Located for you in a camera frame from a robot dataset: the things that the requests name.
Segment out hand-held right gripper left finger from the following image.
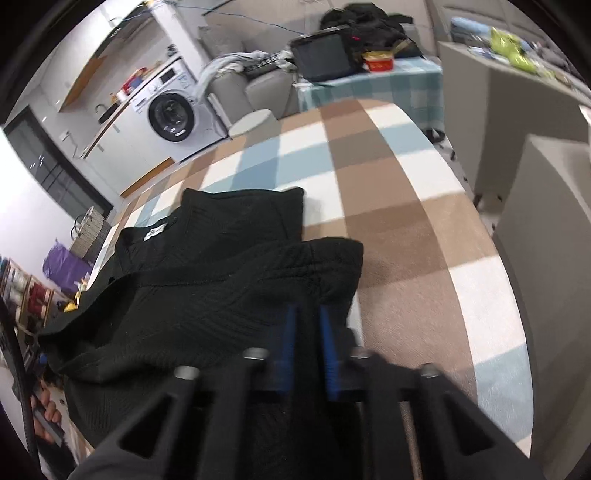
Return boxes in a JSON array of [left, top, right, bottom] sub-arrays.
[[69, 305, 301, 480]]

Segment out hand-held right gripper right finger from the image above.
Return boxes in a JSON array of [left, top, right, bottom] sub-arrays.
[[320, 305, 546, 480]]

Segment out black knit sweater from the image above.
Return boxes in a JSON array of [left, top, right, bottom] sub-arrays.
[[37, 187, 365, 480]]

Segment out pile of black clothes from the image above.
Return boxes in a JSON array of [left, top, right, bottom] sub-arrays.
[[320, 4, 423, 58]]

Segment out person's left hand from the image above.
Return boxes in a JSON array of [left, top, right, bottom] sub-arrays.
[[30, 385, 63, 444]]

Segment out wooden shoe rack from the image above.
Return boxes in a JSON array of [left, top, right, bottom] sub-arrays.
[[0, 256, 65, 342]]

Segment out checkered blanket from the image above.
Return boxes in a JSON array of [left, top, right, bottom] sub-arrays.
[[74, 99, 532, 462]]

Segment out purple bag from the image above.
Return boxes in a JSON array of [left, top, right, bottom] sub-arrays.
[[43, 240, 93, 296]]

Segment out woven laundry basket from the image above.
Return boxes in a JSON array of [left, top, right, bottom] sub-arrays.
[[69, 206, 112, 261]]

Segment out white round stool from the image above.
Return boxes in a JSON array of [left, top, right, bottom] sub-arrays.
[[228, 110, 278, 138]]

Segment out white washing machine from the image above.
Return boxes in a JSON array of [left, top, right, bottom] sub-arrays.
[[129, 56, 229, 162]]

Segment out grey sofa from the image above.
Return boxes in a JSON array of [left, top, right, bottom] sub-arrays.
[[198, 14, 305, 123]]

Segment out white kitchen cabinet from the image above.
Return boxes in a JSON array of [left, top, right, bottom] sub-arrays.
[[81, 99, 176, 195]]

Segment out black glass door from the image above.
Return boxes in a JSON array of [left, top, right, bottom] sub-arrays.
[[2, 106, 114, 217]]

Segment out teal checkered tablecloth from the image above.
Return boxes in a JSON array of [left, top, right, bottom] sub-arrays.
[[295, 58, 444, 132]]

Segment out large beige box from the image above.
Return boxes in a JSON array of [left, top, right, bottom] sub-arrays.
[[436, 41, 591, 204]]

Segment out white grey striped cloth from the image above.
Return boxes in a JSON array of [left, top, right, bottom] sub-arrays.
[[198, 51, 296, 102]]

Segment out red bowl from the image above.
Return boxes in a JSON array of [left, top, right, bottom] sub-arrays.
[[361, 50, 395, 72]]

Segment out red and blue basins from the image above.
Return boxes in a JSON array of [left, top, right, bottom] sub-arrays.
[[121, 67, 153, 93]]

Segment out light blue pillow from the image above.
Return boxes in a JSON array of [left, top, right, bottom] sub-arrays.
[[450, 17, 490, 40]]

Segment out green plush toy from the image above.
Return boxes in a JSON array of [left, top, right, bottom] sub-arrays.
[[489, 28, 539, 75]]

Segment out beige bed headboard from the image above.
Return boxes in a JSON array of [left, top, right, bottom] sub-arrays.
[[425, 0, 522, 44]]

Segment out grey jacket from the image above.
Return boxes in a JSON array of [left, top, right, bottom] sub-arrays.
[[536, 41, 583, 81]]

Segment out wooden wall shelf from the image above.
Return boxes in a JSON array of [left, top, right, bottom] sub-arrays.
[[58, 4, 158, 112]]

